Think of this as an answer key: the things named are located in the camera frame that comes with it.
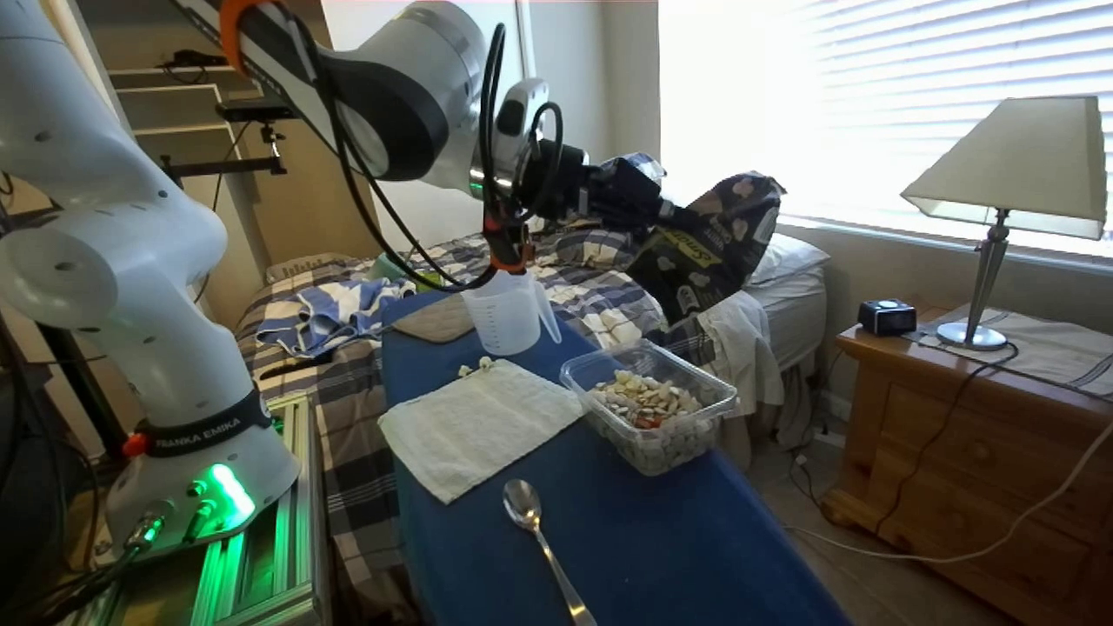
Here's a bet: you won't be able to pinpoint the white power cable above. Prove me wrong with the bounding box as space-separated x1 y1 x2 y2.
796 414 1113 569

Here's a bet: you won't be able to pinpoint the blue crumpled garment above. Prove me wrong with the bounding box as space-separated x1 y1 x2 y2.
254 273 410 360

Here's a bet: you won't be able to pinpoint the small black clock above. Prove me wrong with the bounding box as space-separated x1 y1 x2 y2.
855 297 919 342

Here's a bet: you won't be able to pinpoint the papers on nightstand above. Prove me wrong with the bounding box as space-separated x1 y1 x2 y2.
924 306 1113 404

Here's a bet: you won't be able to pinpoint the white window blinds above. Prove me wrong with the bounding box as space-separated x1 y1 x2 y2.
659 0 1113 265

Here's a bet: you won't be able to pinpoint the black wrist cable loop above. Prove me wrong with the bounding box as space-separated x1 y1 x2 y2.
274 0 572 293

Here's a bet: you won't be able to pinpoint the beige quilted pot holder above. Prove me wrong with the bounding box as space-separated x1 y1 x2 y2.
386 293 479 348

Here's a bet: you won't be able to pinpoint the metal spoon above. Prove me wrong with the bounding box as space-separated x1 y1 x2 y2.
499 476 601 626

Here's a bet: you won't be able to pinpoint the clear plastic measuring cup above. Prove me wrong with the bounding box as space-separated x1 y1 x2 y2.
461 269 566 359

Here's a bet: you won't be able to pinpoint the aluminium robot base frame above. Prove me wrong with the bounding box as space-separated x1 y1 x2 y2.
68 394 334 626

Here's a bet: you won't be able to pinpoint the black popcorn snack packet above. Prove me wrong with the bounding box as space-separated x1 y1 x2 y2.
624 171 790 326

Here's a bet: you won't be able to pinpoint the clear rectangular plastic container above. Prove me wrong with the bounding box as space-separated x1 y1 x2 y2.
557 338 744 479

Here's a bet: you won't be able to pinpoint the white closet shelf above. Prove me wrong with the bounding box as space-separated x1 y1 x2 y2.
102 57 294 188

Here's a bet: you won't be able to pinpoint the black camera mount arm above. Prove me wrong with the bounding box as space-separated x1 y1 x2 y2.
160 96 306 182

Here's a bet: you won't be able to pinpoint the blue ironing board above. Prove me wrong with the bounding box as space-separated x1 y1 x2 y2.
381 283 855 626

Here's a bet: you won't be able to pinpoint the wooden nightstand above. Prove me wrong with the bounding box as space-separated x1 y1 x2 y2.
822 306 1113 626

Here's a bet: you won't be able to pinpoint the white cloth towel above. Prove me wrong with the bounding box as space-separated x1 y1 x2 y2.
377 359 588 509

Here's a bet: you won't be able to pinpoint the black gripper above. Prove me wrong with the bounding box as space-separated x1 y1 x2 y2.
524 144 682 236

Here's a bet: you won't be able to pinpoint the table lamp with cream shade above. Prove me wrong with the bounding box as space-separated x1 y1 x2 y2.
897 95 1111 356

